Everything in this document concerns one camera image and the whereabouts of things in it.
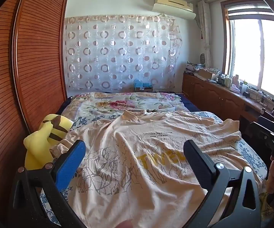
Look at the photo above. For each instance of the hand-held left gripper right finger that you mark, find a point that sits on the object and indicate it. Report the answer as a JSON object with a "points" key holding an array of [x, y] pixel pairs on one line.
{"points": [[195, 158]]}

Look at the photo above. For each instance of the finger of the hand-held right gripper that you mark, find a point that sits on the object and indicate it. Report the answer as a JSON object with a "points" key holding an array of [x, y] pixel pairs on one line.
{"points": [[262, 129]]}

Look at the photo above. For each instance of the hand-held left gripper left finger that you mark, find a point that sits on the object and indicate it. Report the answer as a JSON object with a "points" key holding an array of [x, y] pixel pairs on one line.
{"points": [[70, 165]]}

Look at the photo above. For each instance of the beige printed t-shirt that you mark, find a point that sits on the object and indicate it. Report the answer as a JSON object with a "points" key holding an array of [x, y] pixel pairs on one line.
{"points": [[151, 182]]}

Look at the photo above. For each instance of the blue floral bedspread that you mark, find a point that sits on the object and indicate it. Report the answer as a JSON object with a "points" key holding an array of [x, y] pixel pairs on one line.
{"points": [[248, 154]]}

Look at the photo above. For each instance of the yellow plush toy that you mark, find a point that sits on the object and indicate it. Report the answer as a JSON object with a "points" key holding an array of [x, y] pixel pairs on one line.
{"points": [[36, 147]]}

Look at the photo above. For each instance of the pink tissue pack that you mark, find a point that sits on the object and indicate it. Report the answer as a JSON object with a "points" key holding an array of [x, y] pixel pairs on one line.
{"points": [[235, 85]]}

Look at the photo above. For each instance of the white jar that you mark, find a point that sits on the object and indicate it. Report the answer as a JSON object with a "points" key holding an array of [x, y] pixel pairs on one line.
{"points": [[228, 82]]}

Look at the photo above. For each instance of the long wooden cabinet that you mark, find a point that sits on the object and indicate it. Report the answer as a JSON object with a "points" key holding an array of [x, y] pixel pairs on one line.
{"points": [[210, 97]]}

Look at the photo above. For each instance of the window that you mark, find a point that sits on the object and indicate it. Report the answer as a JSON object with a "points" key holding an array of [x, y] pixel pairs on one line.
{"points": [[251, 52]]}

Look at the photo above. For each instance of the colourful floral quilt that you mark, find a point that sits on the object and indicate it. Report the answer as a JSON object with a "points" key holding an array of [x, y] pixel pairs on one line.
{"points": [[118, 102]]}

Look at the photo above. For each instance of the cardboard box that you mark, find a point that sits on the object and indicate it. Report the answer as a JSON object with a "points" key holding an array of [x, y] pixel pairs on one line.
{"points": [[204, 74]]}

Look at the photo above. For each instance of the blue tissue box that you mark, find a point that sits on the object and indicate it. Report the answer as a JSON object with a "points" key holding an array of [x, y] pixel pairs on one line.
{"points": [[141, 84]]}

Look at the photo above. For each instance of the small grey oval ornament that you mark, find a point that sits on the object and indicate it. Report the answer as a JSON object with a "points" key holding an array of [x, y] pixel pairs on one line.
{"points": [[202, 58]]}

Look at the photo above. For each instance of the patterned window curtain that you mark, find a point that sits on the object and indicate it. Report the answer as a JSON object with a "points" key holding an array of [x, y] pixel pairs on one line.
{"points": [[204, 28]]}

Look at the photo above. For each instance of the circle-patterned sheer curtain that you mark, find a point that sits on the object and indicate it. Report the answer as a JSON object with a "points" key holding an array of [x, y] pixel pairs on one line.
{"points": [[122, 52]]}

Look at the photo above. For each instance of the white air conditioner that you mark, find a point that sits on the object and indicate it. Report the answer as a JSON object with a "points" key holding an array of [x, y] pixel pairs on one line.
{"points": [[172, 6]]}

